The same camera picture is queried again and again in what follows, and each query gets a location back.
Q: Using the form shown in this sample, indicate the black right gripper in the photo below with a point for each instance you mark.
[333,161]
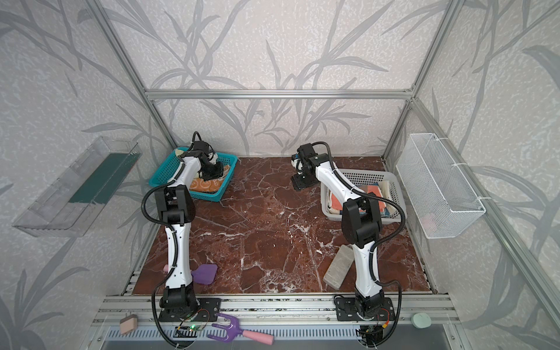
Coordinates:
[300,181]

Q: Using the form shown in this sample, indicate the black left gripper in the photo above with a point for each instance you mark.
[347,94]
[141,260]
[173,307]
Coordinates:
[214,171]

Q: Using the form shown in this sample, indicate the orange patterned towel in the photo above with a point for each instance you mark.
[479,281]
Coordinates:
[210,186]

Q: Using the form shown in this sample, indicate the blue cream Doraemon towel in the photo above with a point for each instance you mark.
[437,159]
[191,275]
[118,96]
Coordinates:
[385,213]

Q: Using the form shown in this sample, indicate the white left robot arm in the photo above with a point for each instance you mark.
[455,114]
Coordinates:
[171,205]

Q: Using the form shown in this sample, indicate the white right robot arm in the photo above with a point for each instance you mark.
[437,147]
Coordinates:
[361,220]

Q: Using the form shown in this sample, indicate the teal plastic basket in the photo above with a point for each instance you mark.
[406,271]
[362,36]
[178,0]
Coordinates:
[168,168]

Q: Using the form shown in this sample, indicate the white plastic basket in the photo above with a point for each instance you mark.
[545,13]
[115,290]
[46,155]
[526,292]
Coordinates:
[366,177]

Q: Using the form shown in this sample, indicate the grey stone block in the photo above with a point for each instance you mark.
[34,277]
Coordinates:
[339,267]

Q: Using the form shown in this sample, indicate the pink sponge block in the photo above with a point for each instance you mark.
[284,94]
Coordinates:
[128,324]

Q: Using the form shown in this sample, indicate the mint green round object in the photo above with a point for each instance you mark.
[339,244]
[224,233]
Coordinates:
[421,320]

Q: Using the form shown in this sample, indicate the purple toy shovel pink handle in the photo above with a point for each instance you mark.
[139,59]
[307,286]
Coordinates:
[205,274]

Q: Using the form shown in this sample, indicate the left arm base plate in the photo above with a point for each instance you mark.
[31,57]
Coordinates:
[191,323]

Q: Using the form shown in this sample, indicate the white wire mesh basket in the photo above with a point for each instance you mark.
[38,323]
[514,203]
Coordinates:
[443,200]

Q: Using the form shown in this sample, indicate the clear plastic wall shelf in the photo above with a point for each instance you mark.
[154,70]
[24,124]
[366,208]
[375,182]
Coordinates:
[70,206]

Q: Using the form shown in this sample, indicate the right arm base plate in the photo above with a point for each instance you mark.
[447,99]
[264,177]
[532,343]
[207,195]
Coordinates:
[356,309]

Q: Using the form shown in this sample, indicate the aluminium frame profile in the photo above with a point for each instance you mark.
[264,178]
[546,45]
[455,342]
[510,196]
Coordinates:
[544,290]

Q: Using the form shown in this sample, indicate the purple toy rake pink handle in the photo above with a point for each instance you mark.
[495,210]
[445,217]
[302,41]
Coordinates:
[233,329]

